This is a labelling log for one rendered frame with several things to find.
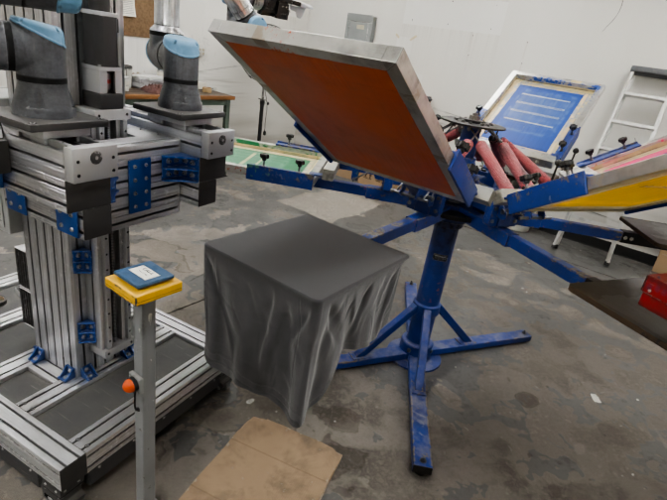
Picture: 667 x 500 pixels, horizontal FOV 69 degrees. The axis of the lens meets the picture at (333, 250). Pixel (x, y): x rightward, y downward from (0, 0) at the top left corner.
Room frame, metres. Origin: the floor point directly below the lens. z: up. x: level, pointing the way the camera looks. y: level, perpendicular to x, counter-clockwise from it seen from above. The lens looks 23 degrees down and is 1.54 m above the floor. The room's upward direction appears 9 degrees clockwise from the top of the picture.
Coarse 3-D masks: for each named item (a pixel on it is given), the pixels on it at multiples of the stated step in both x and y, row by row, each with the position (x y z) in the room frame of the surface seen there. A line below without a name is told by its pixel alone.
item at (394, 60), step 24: (216, 24) 1.38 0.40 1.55; (240, 24) 1.33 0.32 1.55; (264, 48) 1.30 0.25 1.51; (288, 48) 1.24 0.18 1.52; (312, 48) 1.18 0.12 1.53; (336, 48) 1.15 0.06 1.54; (360, 48) 1.12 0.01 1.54; (384, 48) 1.09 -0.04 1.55; (408, 72) 1.11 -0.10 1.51; (408, 96) 1.16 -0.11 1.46; (432, 120) 1.25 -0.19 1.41; (432, 144) 1.32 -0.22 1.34; (360, 168) 1.84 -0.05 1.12; (456, 192) 1.57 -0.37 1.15
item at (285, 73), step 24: (240, 48) 1.37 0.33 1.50; (264, 72) 1.45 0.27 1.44; (288, 72) 1.37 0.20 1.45; (288, 96) 1.53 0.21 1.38; (312, 96) 1.43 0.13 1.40; (312, 120) 1.62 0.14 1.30; (336, 120) 1.51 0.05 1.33; (336, 144) 1.72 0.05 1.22; (360, 144) 1.60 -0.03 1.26; (384, 168) 1.70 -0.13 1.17
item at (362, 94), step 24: (312, 72) 1.29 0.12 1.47; (336, 72) 1.23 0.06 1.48; (360, 72) 1.17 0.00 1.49; (384, 72) 1.11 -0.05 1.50; (336, 96) 1.35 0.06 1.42; (360, 96) 1.28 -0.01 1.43; (384, 96) 1.21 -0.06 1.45; (360, 120) 1.42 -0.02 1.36; (384, 120) 1.34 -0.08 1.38; (408, 120) 1.26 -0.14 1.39; (384, 144) 1.49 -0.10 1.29; (408, 144) 1.40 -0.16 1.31; (408, 168) 1.58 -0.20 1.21; (432, 168) 1.48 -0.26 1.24
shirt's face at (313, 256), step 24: (312, 216) 1.68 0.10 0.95; (216, 240) 1.33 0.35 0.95; (240, 240) 1.36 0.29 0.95; (264, 240) 1.39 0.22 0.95; (288, 240) 1.42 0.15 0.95; (312, 240) 1.45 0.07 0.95; (336, 240) 1.49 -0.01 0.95; (360, 240) 1.52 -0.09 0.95; (264, 264) 1.22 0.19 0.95; (288, 264) 1.25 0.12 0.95; (312, 264) 1.27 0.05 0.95; (336, 264) 1.30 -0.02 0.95; (360, 264) 1.33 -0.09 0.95; (384, 264) 1.36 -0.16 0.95; (312, 288) 1.13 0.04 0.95; (336, 288) 1.15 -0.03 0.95
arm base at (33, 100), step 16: (16, 80) 1.25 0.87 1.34; (32, 80) 1.23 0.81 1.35; (48, 80) 1.25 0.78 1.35; (64, 80) 1.29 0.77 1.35; (16, 96) 1.23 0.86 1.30; (32, 96) 1.22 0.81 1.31; (48, 96) 1.24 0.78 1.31; (64, 96) 1.27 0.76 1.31; (16, 112) 1.22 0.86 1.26; (32, 112) 1.21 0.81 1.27; (48, 112) 1.23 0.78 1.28; (64, 112) 1.26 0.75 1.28
